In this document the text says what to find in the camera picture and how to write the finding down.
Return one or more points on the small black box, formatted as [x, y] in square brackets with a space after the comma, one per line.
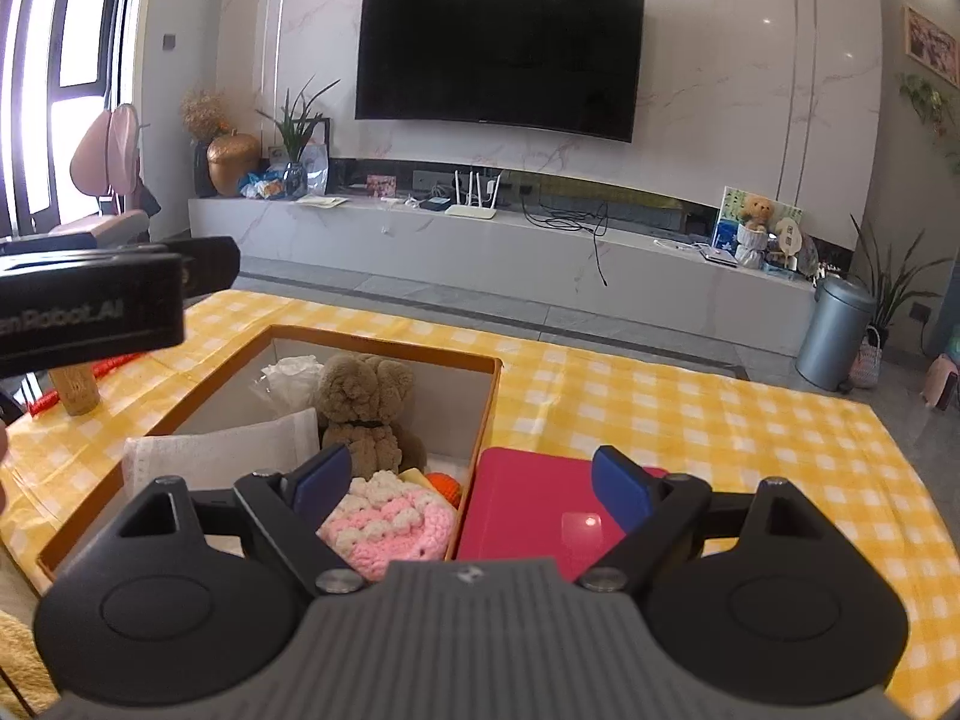
[435, 203]

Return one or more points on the round patterned fan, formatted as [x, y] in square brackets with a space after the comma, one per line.
[810, 259]

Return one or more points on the red paper strip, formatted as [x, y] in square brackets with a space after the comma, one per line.
[116, 369]

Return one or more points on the framed wall picture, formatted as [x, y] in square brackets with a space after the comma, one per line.
[934, 45]

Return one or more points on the pink white knit hat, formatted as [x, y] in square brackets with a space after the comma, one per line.
[397, 532]

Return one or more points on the pink chair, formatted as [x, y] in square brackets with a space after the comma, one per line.
[109, 157]

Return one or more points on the clear plastic bundle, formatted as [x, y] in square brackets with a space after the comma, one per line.
[292, 382]

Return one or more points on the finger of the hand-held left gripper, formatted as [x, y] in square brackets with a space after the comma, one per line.
[214, 262]

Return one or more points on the cream towel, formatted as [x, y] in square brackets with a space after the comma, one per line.
[217, 450]

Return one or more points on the black wall television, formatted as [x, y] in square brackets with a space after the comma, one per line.
[499, 52]

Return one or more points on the brown plush towel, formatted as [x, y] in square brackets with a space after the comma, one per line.
[367, 405]

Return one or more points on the pink small heater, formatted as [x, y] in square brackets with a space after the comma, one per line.
[945, 382]

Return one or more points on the brown teddy bear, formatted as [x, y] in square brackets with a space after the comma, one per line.
[756, 221]

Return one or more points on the long leaf floor plant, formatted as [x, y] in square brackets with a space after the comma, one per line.
[892, 285]

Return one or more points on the hanging vine plant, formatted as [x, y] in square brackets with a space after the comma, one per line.
[930, 101]

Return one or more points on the white marble television console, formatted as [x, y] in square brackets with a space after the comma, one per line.
[487, 262]

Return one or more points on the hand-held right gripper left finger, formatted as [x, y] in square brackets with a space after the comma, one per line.
[322, 484]

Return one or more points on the yellow shaggy blanket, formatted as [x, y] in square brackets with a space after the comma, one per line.
[22, 660]

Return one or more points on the dried flower bouquet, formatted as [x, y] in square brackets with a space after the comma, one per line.
[202, 112]

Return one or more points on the red square box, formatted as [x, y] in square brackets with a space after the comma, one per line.
[525, 510]

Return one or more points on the orange crochet ball red flower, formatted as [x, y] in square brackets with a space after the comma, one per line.
[444, 486]

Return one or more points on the grey metal trash can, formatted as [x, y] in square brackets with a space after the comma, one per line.
[832, 334]

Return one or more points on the milk tea plastic cup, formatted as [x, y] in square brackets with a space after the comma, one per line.
[75, 394]

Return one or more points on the gold acorn jar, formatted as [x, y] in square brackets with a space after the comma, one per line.
[234, 161]

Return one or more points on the white papers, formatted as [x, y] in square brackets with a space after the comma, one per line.
[322, 201]

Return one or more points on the woven basket bag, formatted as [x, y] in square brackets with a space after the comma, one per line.
[868, 364]

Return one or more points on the orange cardboard box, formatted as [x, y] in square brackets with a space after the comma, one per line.
[465, 397]

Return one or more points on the green photo board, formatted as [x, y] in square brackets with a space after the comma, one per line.
[731, 202]

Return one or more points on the round paper fan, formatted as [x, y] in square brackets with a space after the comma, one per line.
[787, 234]

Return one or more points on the white router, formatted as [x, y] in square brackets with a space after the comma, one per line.
[472, 210]

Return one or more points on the blue snack bags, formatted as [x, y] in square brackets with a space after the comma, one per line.
[262, 186]

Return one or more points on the black framed window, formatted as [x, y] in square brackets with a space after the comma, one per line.
[120, 30]

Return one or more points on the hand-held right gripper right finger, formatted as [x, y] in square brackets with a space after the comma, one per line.
[622, 484]

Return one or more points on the green plant in glass vase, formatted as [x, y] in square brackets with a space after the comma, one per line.
[296, 135]

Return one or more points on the white tablet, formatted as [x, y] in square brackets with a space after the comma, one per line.
[720, 258]

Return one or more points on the yellow checkered tablecloth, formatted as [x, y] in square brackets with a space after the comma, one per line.
[712, 450]

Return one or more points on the pink photo card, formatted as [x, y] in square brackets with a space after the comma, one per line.
[381, 185]

